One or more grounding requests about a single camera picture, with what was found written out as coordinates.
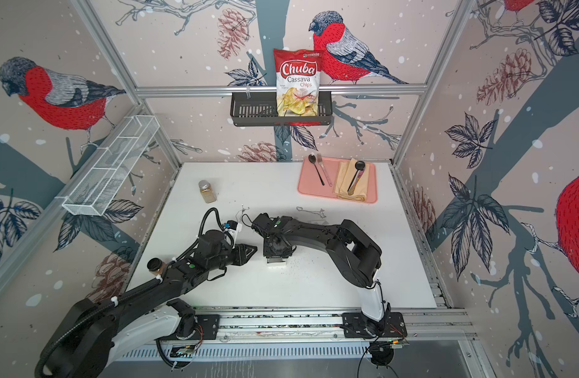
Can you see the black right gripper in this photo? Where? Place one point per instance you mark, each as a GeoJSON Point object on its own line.
{"type": "Point", "coordinates": [264, 250]}

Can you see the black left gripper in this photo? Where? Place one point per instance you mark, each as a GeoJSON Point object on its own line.
{"type": "Point", "coordinates": [241, 251]}

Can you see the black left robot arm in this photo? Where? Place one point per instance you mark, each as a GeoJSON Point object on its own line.
{"type": "Point", "coordinates": [82, 344]}

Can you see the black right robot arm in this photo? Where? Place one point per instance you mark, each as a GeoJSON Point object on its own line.
{"type": "Point", "coordinates": [356, 256]}

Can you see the brown jar black lid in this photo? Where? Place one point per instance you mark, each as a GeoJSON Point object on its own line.
{"type": "Point", "coordinates": [157, 267]}

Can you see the glass spice jar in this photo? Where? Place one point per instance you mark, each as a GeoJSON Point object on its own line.
{"type": "Point", "coordinates": [207, 192]}

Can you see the black spoon on tray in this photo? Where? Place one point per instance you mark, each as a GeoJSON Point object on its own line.
{"type": "Point", "coordinates": [312, 159]}

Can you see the silver fork on tray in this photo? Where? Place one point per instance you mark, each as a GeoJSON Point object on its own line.
{"type": "Point", "coordinates": [320, 162]}

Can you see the pink plastic tray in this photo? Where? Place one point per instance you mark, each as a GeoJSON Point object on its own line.
{"type": "Point", "coordinates": [309, 184]}

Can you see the beige folded cloth napkin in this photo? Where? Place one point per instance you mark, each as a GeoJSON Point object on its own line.
{"type": "Point", "coordinates": [344, 176]}

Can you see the black spoon on napkin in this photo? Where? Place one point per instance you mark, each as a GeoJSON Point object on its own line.
{"type": "Point", "coordinates": [359, 167]}

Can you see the red Chuba cassava chips bag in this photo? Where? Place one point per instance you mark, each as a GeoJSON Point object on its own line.
{"type": "Point", "coordinates": [297, 82]}

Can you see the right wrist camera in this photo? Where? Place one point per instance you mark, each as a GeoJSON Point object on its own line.
{"type": "Point", "coordinates": [263, 224]}

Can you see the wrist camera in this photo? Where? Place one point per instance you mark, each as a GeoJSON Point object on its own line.
{"type": "Point", "coordinates": [233, 226]}
{"type": "Point", "coordinates": [263, 224]}

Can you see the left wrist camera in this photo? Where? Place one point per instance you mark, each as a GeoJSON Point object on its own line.
{"type": "Point", "coordinates": [233, 226]}

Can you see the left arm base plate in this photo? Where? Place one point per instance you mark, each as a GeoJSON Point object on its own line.
{"type": "Point", "coordinates": [171, 328]}

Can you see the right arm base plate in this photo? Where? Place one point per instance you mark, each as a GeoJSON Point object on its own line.
{"type": "Point", "coordinates": [358, 326]}

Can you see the white wire mesh shelf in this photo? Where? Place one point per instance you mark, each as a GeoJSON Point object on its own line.
{"type": "Point", "coordinates": [100, 185]}

